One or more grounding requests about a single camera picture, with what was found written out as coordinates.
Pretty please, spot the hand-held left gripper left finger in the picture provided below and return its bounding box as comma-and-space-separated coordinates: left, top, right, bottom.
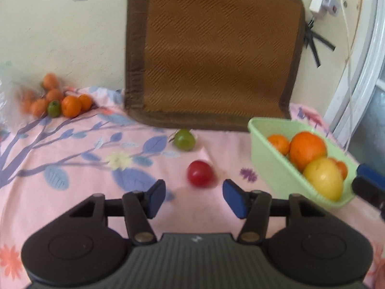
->
69, 179, 167, 244

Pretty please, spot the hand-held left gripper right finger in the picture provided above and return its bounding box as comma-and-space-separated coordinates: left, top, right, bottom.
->
222, 179, 327, 244

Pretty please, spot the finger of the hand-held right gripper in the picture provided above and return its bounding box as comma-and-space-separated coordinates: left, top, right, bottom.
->
352, 163, 385, 212

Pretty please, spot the orange cherry tomato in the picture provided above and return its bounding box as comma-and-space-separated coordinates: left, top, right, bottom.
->
329, 158, 349, 181

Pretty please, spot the red cherry tomato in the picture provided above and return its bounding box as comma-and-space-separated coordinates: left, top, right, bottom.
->
187, 160, 215, 187

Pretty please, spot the light green plastic basket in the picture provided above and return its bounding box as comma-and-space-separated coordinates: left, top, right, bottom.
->
247, 117, 360, 210

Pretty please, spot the yellow pomelo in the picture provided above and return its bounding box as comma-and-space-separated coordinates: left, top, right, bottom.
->
302, 157, 344, 202

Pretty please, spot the small mandarin with green patch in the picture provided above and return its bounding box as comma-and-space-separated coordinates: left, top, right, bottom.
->
267, 134, 292, 156

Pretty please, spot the large orange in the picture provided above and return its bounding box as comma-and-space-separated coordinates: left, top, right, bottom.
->
289, 131, 328, 172

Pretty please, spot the green tomato with stem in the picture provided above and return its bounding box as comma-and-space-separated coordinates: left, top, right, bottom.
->
171, 128, 197, 151

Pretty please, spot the pink deer printed bed sheet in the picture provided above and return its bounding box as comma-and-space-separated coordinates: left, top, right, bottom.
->
0, 86, 385, 289

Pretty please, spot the pile of small mandarins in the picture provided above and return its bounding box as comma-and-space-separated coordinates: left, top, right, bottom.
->
21, 73, 93, 118

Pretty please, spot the small green citrus fruit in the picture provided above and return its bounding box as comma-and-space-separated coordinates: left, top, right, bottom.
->
47, 100, 61, 118

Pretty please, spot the brown woven seat mat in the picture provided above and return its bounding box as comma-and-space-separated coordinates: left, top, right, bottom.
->
124, 0, 307, 132

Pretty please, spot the clear plastic bag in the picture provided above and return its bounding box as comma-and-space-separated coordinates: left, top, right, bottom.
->
0, 62, 21, 127

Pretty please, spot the black strap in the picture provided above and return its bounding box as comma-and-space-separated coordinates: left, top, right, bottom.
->
304, 21, 336, 68

